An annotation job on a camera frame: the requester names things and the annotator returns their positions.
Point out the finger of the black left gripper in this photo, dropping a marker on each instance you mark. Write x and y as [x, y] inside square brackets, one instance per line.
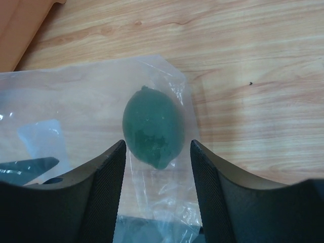
[21, 172]

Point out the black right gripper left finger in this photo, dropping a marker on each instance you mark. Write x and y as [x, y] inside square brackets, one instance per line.
[78, 206]

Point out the green fake lime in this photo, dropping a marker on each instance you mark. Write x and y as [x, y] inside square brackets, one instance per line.
[153, 127]

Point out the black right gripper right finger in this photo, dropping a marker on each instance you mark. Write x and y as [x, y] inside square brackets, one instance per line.
[238, 206]

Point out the blue zip top bag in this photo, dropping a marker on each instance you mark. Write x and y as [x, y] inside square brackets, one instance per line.
[75, 113]

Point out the orange plastic basket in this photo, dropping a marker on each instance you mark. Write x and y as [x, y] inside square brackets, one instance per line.
[20, 21]

